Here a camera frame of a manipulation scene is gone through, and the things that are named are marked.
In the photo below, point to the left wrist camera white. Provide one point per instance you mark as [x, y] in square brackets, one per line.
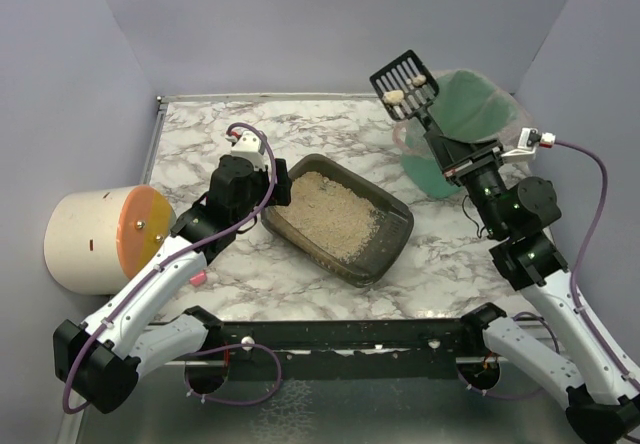
[248, 146]

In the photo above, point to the dark grey litter box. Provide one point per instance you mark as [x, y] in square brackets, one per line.
[396, 225]

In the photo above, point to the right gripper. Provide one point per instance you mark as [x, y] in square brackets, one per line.
[471, 158]

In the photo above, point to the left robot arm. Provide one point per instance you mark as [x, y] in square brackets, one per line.
[101, 360]

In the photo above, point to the green trash bin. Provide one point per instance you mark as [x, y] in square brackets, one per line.
[450, 114]

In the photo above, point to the cream cylinder with orange lid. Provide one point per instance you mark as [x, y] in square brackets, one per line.
[96, 242]

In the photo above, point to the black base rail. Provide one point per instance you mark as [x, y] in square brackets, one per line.
[342, 349]

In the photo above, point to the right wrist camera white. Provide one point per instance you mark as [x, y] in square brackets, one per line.
[530, 140]

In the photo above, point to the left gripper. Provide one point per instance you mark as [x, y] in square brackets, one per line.
[270, 184]

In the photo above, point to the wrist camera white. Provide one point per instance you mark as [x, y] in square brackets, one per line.
[248, 146]
[530, 140]

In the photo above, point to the small pink object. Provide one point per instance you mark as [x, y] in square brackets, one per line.
[198, 279]

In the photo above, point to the black litter scoop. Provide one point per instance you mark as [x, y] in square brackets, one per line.
[408, 73]

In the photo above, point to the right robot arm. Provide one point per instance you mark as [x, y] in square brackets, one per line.
[595, 382]

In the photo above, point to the beige cat litter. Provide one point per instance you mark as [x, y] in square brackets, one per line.
[331, 216]

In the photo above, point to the clear plastic bin liner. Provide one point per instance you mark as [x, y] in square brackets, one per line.
[500, 134]

